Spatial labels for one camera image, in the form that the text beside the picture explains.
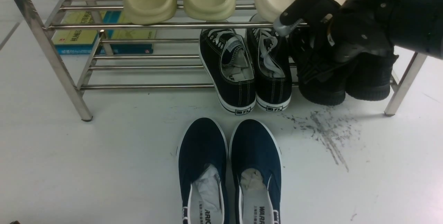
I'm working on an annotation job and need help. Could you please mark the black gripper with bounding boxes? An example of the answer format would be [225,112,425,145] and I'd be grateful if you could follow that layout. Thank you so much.
[273,0,394,84]

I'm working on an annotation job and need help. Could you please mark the black canvas sneaker right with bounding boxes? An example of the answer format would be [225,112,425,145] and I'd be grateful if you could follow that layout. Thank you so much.
[245,27,292,113]

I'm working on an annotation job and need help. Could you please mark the yellow and teal book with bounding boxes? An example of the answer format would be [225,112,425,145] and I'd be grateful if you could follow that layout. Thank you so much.
[52,11,156,55]

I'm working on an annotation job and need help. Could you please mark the navy slip-on shoe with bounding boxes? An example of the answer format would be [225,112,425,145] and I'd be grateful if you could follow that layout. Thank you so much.
[176,118,229,224]
[228,119,282,224]

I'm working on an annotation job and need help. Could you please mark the black canvas sneaker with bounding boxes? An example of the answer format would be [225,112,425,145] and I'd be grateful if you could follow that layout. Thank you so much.
[245,27,292,113]
[198,29,256,116]

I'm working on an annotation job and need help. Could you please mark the navy slip-on shoe right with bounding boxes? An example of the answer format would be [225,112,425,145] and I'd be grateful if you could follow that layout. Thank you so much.
[228,119,282,224]

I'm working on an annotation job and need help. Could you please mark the black mesh sneaker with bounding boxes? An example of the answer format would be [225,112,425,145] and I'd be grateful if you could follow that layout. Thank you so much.
[345,52,399,101]
[288,27,357,106]

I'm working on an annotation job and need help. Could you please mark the black canvas sneaker left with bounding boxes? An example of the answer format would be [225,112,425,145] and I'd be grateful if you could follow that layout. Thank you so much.
[198,29,256,116]

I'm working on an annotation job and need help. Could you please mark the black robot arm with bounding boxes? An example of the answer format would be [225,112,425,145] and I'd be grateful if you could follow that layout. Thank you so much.
[273,0,443,83]

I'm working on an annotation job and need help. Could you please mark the navy slip-on shoe left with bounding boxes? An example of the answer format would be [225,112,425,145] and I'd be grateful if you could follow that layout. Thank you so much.
[176,118,229,224]

